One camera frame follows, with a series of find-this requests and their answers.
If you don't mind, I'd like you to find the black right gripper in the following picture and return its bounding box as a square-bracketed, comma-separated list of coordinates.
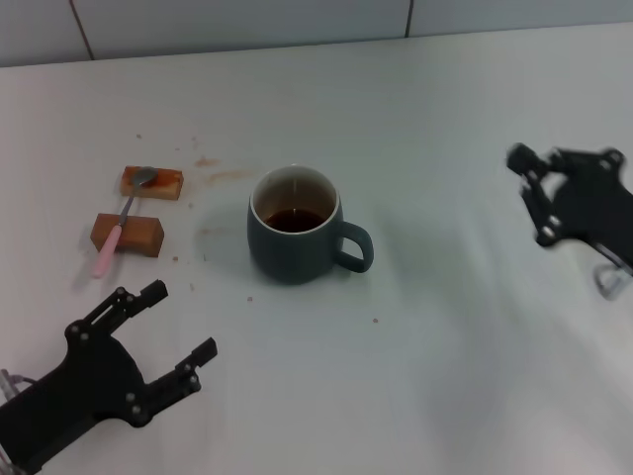
[505, 142, 633, 271]

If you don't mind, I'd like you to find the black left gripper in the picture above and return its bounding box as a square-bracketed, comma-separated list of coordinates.
[0, 279, 220, 475]

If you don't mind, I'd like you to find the pink handled metal spoon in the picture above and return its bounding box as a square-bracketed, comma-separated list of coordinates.
[92, 166, 159, 279]

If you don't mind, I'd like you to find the dark grey ceramic mug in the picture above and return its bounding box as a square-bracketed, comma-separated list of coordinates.
[246, 165, 375, 286]

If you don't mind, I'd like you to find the brown wooden arch block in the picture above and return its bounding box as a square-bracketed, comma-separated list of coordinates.
[90, 212, 164, 259]

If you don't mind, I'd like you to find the light wooden block orange stain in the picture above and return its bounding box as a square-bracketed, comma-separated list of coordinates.
[119, 165, 184, 201]

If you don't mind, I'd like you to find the right wrist connector cable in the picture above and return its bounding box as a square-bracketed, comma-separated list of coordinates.
[592, 263, 633, 300]

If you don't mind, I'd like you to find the wrist connector cable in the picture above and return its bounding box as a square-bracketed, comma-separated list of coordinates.
[0, 368, 39, 398]
[592, 263, 633, 300]

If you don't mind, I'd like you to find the left wrist connector cable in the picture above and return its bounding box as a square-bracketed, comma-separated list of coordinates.
[0, 368, 39, 398]

